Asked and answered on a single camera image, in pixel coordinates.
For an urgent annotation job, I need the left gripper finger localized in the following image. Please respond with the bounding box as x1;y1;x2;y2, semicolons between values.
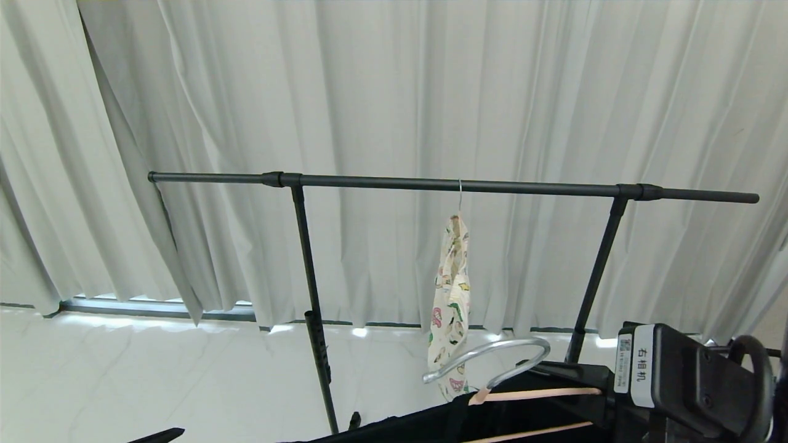
126;428;185;443

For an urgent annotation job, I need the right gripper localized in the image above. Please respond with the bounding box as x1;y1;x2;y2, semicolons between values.
588;397;647;443

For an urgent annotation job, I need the black garment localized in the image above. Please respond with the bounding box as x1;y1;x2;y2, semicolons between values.
295;369;616;443

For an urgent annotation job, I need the cream printed garment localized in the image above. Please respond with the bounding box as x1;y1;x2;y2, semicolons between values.
428;212;472;402

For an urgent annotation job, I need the black clothes rack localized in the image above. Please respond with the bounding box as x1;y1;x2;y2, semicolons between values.
148;171;760;434

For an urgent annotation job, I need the window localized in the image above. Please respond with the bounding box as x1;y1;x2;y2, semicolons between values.
0;294;616;336

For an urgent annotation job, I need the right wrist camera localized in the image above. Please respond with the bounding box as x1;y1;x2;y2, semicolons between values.
614;323;739;443

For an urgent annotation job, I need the black cable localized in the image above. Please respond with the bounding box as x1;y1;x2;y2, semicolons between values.
730;335;776;443

